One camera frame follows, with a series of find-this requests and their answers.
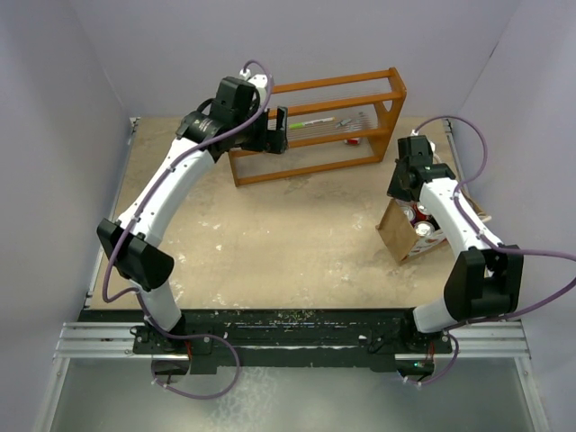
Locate orange wooden shelf rack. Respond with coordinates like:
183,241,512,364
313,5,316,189
229,67,407,186

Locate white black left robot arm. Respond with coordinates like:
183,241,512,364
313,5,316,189
96,73,288,353

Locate aluminium front frame rail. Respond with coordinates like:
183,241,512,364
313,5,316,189
55,321,531,359

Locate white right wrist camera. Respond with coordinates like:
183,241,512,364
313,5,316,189
428,141,443,164

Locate grey metal clips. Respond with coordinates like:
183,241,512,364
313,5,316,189
336,112,370,132

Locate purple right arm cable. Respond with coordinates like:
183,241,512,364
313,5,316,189
411,115,576,329

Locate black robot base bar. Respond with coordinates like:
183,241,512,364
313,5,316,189
130,309,452,374

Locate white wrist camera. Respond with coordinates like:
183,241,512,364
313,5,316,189
428,141,443,164
238,67,274,100

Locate purple soda can far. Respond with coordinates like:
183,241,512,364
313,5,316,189
400,205,417,223

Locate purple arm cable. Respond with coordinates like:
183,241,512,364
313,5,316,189
102,59,275,307
411,115,576,329

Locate green white marker pen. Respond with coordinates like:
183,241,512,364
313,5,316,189
288,117,336,131

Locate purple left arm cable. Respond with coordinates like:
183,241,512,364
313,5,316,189
102,59,275,307

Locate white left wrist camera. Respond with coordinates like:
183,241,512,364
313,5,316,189
238,67,274,100

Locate brown canvas tote bag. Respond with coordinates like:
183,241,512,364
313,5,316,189
375,187,491,265

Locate red soda can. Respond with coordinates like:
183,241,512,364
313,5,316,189
414,220,436,238

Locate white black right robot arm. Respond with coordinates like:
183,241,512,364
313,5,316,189
388,135,524,352

